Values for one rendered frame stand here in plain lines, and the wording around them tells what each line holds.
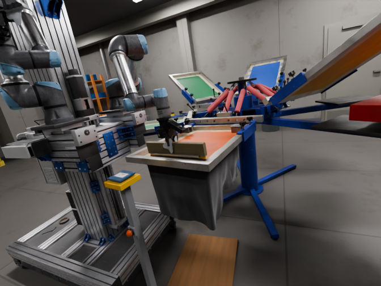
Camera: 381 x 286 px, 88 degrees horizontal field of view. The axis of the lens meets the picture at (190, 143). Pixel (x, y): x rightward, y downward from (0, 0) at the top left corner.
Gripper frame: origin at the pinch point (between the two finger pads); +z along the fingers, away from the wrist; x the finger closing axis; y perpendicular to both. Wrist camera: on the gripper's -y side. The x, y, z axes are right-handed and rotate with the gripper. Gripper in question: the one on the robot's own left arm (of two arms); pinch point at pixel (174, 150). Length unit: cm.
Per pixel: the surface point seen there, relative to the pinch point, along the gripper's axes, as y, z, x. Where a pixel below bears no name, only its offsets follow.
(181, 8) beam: 222, -235, -399
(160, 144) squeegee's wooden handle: 8.8, -3.8, 1.6
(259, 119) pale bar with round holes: -32, -1, -70
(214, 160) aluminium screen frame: -28.0, 2.3, 6.1
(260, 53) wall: 58, -95, -480
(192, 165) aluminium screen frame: -19.0, 3.4, 11.8
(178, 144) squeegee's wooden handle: -5.0, -3.8, 1.5
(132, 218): 11.9, 27.2, 30.4
